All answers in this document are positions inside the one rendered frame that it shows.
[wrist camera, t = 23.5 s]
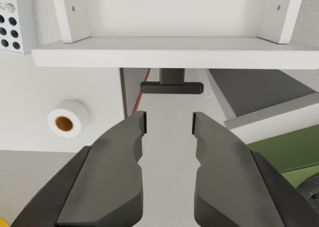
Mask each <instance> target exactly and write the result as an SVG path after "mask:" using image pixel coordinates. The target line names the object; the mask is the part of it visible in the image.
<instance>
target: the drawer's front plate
mask: <svg viewBox="0 0 319 227"><path fill-rule="evenodd" d="M31 52H32V56H33V58H34V62H35V65H37V66H55V67H145V68H236V69H319V48H317V47H312V46H309V45H305V44H302V43H298V42H295V41H291V40H290V42H289V44H277V43H274V42H271V41H268V40H266V39H263V38H259V37H88V38H85V39H82V40H79V41H77V42H74V43H63V41H62V40H58V41H55V42H52V43H48V44H45V45H41V46H38V47H34V48H32V49H31Z"/></svg>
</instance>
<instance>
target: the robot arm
mask: <svg viewBox="0 0 319 227"><path fill-rule="evenodd" d="M145 133H147V112H145V111H137V112H135V113H133V114H132V115H130V116H129V117H127V118H125V119H124V120H122V121H120V122H119V123H117V124H116V125H114V126H113V127H111V128H110V129H109V130H107V131H106V132H105V133H103V134H102V135H101V136H100V137H99V138H98V139H96V140H95V141H94V142H93V144H92V145H91V146H84V147H83V148H82V149H81V150H80V151H79V152H78V153H77V154H76V155H75V156H74V157H73V158H72V159H71V160H70V161H69V162H68V163H67V164H66V165H65V166H64V167H63V168H62V169H61V170H60V171H58V172H57V173H56V174H55V175H54V176H53V177H52V178H51V179H50V180H49V181H48V182H47V183H46V184H45V185H44V186H43V187H42V188H41V189H40V190H39V191H38V192H37V193H36V194H35V196H34V197H33V198H32V199H31V200H30V201H29V202H28V204H27V205H26V206H25V207H24V208H23V209H22V211H21V212H20V213H19V215H18V216H17V217H16V219H15V220H14V222H13V223H12V224H11V226H10V227H132V226H134V225H135V224H137V223H138V222H139V221H140V220H141V218H142V216H143V183H142V169H141V166H140V165H139V164H138V161H139V160H140V158H141V157H142V155H143V153H142V137H143V136H144V134H145ZM192 135H194V136H195V138H196V139H197V149H196V158H197V160H198V161H199V163H200V164H201V166H200V167H199V168H198V170H197V176H196V184H195V193H194V219H195V221H196V222H197V224H198V225H199V226H201V227H319V173H318V174H315V175H313V176H311V177H310V178H308V179H306V180H305V181H304V182H302V183H301V184H300V185H299V186H298V187H297V188H296V189H295V188H294V187H293V186H292V185H291V184H290V183H289V182H288V181H287V180H286V179H285V178H284V177H283V176H282V175H281V174H280V173H279V172H278V171H277V170H276V169H275V168H274V167H273V166H272V165H271V164H270V163H269V162H268V160H267V159H266V158H265V157H264V156H263V155H262V154H261V153H260V152H259V151H255V150H251V149H250V148H249V147H248V146H247V145H246V144H245V143H244V142H243V141H242V140H241V139H240V138H239V137H237V136H236V135H235V134H234V133H233V132H231V131H230V130H229V129H227V128H225V127H224V126H223V125H221V124H220V123H218V122H217V121H215V120H214V119H212V118H210V117H209V116H207V115H206V114H204V113H203V112H193V114H192Z"/></svg>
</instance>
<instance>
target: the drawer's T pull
mask: <svg viewBox="0 0 319 227"><path fill-rule="evenodd" d="M184 75H185V68H159V82H153V81H144V82H141V83H140V91H141V92H142V93H144V94H187V95H200V94H202V93H203V91H204V84H203V83H201V82H184Z"/></svg>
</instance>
